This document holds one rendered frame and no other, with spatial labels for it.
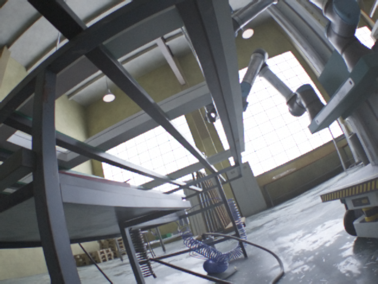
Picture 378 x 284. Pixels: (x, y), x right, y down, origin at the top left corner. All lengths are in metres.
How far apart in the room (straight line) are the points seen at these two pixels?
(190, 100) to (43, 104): 0.55
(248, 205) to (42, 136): 7.72
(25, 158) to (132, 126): 0.58
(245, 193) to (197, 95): 7.23
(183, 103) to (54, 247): 0.65
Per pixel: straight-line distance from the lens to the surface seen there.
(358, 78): 0.93
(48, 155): 0.36
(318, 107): 1.29
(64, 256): 0.32
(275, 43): 11.51
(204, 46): 0.55
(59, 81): 0.60
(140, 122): 0.84
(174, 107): 0.81
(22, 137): 0.94
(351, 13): 0.89
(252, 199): 7.91
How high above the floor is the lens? 0.45
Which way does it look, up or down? 21 degrees up
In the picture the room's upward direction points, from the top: 20 degrees counter-clockwise
